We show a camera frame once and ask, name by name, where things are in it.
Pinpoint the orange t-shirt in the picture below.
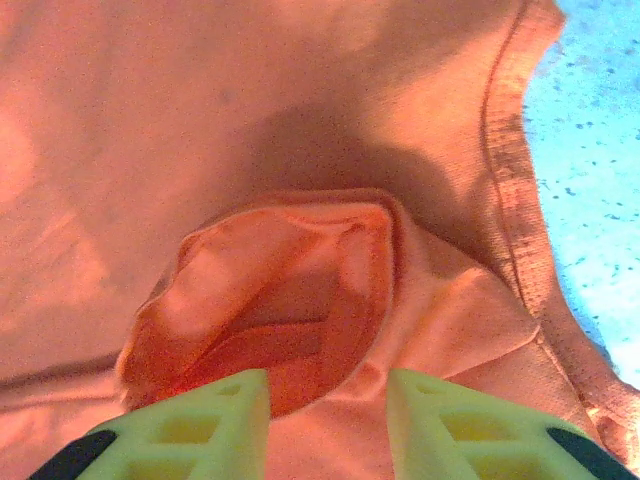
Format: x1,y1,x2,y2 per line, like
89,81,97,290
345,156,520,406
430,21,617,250
0,0,640,480

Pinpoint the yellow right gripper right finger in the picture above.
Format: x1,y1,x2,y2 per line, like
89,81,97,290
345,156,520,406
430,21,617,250
386,368,637,480

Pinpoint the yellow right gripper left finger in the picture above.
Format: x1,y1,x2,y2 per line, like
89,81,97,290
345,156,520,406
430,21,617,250
27,368,272,480

